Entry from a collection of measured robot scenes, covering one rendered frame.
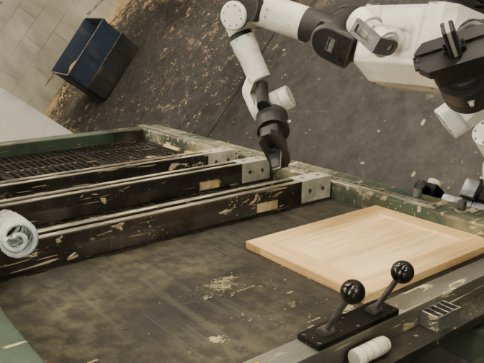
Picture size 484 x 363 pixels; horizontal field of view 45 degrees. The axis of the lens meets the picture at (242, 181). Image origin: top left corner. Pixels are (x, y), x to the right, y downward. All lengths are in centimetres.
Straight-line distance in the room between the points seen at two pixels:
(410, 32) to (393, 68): 9
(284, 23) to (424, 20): 39
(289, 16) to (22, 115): 356
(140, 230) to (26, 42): 494
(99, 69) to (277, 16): 392
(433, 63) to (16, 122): 420
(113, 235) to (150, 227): 10
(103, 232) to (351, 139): 201
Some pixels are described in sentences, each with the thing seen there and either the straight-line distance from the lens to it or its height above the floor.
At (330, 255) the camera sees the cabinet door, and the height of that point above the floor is 120.
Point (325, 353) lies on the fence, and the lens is 96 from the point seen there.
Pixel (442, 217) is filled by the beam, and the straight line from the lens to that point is 163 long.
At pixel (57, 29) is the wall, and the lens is 637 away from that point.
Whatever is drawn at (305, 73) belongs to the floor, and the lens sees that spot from 374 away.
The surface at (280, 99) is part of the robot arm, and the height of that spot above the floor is 127.
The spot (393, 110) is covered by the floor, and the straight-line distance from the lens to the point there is 317.
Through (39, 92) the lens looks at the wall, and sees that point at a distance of 639.
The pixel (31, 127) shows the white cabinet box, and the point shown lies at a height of 55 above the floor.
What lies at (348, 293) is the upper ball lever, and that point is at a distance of 90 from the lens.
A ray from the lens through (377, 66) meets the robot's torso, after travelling 143.
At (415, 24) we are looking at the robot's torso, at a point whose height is 136.
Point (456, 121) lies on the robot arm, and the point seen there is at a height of 141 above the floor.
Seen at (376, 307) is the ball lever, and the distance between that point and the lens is 105.
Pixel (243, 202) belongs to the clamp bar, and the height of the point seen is 119.
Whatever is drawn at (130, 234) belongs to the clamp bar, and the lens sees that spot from 146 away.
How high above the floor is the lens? 225
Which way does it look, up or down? 39 degrees down
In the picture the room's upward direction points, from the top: 54 degrees counter-clockwise
